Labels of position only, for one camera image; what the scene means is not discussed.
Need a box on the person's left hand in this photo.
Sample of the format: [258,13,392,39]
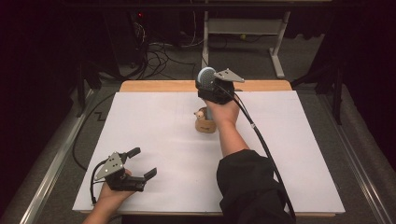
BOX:
[97,168,135,204]

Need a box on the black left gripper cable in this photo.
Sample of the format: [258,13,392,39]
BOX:
[89,159,108,206]

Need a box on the light blue hairbrush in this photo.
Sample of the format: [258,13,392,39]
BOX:
[196,66,218,121]

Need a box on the white board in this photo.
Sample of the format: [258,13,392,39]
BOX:
[72,91,347,215]

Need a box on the wooden table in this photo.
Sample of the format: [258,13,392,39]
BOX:
[78,79,337,218]

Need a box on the white metal desk frame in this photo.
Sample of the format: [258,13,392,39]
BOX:
[200,9,292,79]

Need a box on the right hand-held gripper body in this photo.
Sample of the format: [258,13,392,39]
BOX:
[194,67,246,105]

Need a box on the tangle of floor cables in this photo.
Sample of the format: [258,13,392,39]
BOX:
[132,21,198,80]

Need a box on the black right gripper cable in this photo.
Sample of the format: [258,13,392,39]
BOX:
[217,84,297,222]

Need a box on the metal floor rail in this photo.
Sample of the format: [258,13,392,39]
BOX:
[317,92,391,224]
[18,89,95,224]

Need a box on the person's right hand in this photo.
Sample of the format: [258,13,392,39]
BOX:
[203,96,241,128]

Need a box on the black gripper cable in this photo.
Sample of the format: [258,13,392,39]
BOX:
[217,84,297,222]
[89,159,108,206]

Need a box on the long black floor cable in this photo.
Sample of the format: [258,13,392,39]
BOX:
[72,92,116,173]

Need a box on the black computer tower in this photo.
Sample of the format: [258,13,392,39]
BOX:
[104,8,149,74]

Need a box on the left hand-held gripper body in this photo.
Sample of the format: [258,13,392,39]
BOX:
[93,151,148,192]

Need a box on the wooden holder cup with figurine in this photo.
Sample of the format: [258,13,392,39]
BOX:
[192,106,219,134]

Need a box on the black stand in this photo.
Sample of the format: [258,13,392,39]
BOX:
[75,57,103,119]
[291,60,345,126]

